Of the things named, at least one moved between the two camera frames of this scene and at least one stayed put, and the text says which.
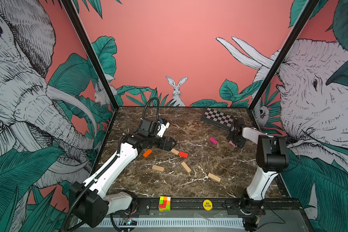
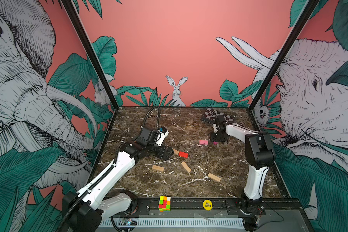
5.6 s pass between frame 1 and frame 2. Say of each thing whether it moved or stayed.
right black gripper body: moved
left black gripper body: moved
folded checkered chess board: stayed
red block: stayed
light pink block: moved
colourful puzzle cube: stayed
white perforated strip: stayed
